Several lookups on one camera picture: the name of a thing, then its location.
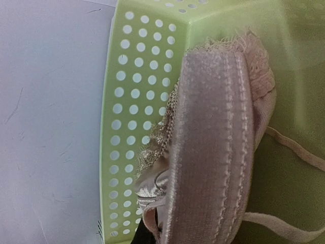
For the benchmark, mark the green plastic basket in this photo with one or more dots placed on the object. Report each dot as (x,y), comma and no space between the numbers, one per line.
(148,41)

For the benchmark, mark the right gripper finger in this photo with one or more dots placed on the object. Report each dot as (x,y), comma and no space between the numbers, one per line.
(143,235)

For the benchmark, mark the pink bra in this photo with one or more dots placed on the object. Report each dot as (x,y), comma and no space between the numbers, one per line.
(194,175)

